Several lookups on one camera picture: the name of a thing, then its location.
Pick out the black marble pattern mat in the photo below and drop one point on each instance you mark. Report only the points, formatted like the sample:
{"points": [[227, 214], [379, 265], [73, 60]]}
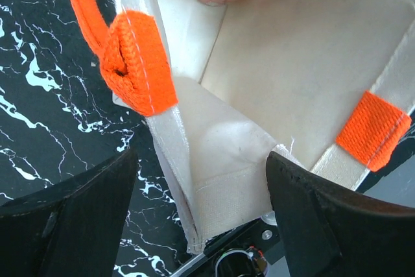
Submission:
{"points": [[58, 120]]}

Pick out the canvas bag with orange handles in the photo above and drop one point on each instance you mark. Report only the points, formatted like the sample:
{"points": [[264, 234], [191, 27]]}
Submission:
{"points": [[327, 84]]}

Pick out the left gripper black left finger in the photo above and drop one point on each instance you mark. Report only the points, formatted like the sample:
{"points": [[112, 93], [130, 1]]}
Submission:
{"points": [[72, 228]]}

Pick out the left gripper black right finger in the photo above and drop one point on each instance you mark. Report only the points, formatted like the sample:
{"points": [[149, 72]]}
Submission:
{"points": [[329, 230]]}

